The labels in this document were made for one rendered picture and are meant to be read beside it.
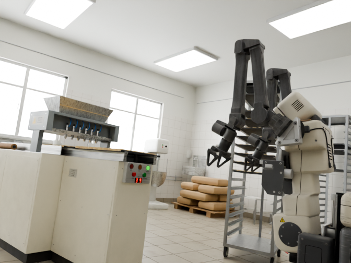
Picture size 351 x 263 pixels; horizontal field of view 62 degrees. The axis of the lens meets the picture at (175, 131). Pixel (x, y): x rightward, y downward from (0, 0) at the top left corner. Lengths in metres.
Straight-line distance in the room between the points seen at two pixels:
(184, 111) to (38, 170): 5.38
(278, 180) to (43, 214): 1.80
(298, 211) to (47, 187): 1.84
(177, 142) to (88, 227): 5.25
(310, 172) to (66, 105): 1.95
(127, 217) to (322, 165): 1.30
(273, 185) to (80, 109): 1.82
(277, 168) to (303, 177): 0.12
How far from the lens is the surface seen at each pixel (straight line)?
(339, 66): 5.80
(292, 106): 1.48
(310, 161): 1.45
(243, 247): 3.07
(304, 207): 1.42
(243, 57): 1.51
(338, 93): 5.65
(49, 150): 2.70
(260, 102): 1.36
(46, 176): 2.50
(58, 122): 2.62
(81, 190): 2.31
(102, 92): 6.21
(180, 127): 7.30
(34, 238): 2.57
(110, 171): 2.05
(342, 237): 1.25
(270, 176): 1.44
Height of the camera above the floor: 0.83
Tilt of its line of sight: 7 degrees up
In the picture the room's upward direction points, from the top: 6 degrees clockwise
